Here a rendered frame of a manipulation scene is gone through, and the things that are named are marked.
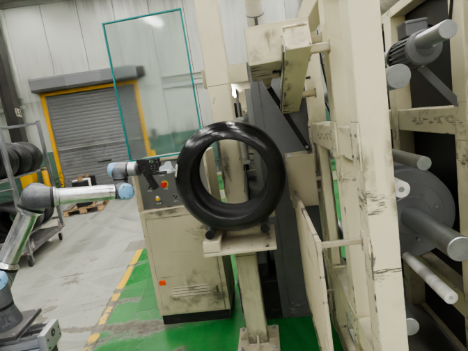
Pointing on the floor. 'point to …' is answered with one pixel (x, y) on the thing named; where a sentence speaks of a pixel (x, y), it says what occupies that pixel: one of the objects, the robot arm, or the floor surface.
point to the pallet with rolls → (85, 202)
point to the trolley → (12, 159)
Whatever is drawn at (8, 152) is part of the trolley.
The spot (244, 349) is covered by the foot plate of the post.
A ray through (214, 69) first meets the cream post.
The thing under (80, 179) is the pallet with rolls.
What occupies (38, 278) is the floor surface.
